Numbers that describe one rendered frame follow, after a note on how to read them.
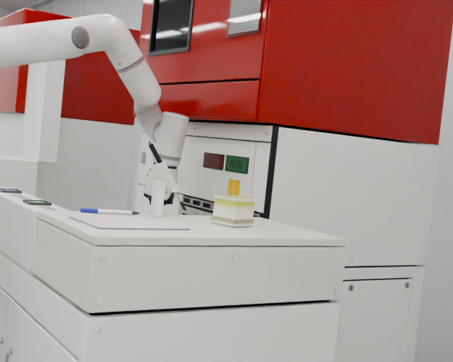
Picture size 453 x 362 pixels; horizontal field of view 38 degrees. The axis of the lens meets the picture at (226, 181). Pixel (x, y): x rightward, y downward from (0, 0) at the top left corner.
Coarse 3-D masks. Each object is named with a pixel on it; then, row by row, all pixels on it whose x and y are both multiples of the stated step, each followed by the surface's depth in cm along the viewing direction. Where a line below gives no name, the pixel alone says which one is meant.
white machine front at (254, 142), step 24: (144, 144) 246; (192, 144) 216; (216, 144) 203; (240, 144) 192; (264, 144) 183; (144, 168) 245; (192, 168) 215; (216, 168) 202; (264, 168) 182; (192, 192) 214; (216, 192) 202; (240, 192) 191; (264, 192) 181; (264, 216) 182
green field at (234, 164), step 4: (228, 160) 197; (232, 160) 195; (236, 160) 193; (240, 160) 191; (244, 160) 189; (228, 164) 197; (232, 164) 195; (236, 164) 193; (240, 164) 191; (244, 164) 189; (228, 168) 196; (232, 168) 194; (236, 168) 193; (240, 168) 191; (244, 168) 189
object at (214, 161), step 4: (204, 156) 208; (208, 156) 206; (212, 156) 204; (216, 156) 202; (220, 156) 201; (204, 160) 208; (208, 160) 206; (212, 160) 204; (216, 160) 202; (220, 160) 200; (204, 164) 208; (208, 164) 206; (212, 164) 204; (216, 164) 202; (220, 164) 200; (220, 168) 200
